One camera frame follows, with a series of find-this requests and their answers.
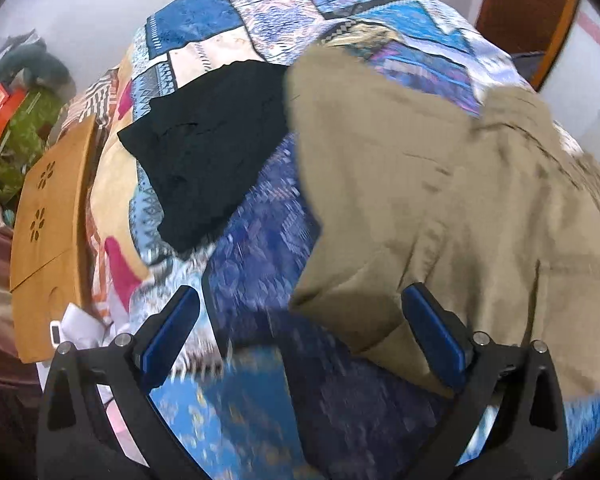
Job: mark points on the striped orange bedding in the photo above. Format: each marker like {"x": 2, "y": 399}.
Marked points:
{"x": 97, "y": 95}

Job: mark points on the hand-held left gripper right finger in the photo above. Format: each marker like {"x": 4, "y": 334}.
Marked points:
{"x": 435, "y": 335}

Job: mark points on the khaki pants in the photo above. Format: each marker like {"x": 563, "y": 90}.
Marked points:
{"x": 430, "y": 200}

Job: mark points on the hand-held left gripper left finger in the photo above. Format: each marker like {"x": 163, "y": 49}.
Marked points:
{"x": 170, "y": 332}

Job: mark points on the wooden wardrobe with sliding doors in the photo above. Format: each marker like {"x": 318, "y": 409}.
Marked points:
{"x": 575, "y": 60}

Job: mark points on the blue patchwork blanket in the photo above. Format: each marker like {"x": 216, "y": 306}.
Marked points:
{"x": 260, "y": 310}

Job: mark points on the wooden lap table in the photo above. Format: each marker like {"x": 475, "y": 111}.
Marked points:
{"x": 50, "y": 220}

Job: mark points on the grey pillow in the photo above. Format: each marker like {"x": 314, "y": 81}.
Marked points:
{"x": 40, "y": 67}

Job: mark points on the orange box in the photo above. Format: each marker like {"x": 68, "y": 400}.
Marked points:
{"x": 5, "y": 107}

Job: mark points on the brown wooden door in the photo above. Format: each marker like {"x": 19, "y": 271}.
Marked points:
{"x": 520, "y": 10}

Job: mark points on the green patterned bag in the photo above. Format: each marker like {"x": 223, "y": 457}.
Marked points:
{"x": 25, "y": 130}

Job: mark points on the black garment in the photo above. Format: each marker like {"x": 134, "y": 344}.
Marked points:
{"x": 205, "y": 150}

